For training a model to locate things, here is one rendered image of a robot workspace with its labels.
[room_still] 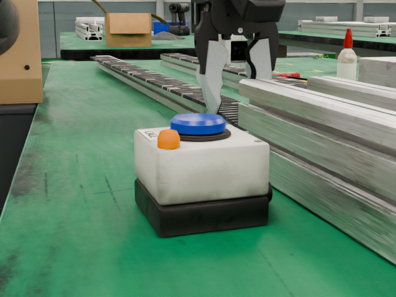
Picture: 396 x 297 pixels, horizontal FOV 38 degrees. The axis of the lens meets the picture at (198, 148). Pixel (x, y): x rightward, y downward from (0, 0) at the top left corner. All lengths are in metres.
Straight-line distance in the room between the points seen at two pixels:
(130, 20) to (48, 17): 8.84
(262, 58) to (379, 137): 0.36
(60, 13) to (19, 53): 10.44
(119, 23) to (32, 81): 1.67
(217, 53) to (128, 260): 0.37
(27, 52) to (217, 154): 0.69
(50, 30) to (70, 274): 11.15
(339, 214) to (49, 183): 0.25
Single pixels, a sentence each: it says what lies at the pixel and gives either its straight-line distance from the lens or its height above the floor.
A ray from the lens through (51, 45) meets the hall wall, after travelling 11.48.
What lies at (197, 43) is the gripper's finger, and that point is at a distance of 0.67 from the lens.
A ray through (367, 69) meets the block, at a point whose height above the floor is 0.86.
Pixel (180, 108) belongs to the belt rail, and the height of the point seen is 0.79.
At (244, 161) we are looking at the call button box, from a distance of 0.39.
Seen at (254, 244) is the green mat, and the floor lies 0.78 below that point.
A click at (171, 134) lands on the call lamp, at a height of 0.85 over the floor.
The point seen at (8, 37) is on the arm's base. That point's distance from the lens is 1.02.
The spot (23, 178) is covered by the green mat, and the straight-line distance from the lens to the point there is 0.54.
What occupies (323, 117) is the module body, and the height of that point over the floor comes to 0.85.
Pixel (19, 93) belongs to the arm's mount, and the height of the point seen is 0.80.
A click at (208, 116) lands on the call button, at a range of 0.41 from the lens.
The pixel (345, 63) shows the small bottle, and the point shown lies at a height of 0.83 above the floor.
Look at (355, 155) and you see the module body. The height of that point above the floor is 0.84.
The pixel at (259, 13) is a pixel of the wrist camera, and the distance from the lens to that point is 0.61.
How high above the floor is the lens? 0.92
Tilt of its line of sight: 13 degrees down
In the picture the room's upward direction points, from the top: straight up
